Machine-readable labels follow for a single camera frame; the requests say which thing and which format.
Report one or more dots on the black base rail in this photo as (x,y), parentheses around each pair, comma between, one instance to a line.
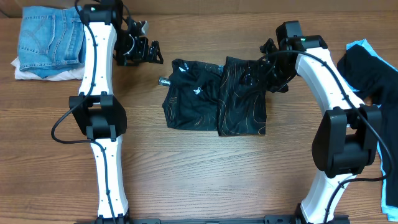
(211,221)

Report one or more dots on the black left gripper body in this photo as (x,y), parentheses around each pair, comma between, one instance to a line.
(129,48)

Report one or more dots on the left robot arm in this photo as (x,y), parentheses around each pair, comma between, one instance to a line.
(110,39)

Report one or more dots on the folded blue jeans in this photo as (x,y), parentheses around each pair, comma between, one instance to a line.
(51,39)

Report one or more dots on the black printed cycling jersey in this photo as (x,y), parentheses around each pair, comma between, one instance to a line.
(229,98)

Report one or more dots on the folded white cloth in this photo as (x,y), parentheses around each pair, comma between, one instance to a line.
(47,75)

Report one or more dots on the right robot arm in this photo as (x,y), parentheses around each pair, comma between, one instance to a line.
(346,140)

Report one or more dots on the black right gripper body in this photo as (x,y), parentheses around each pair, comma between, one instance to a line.
(275,75)

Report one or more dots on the black and light-blue garment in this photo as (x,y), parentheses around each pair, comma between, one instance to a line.
(375,81)

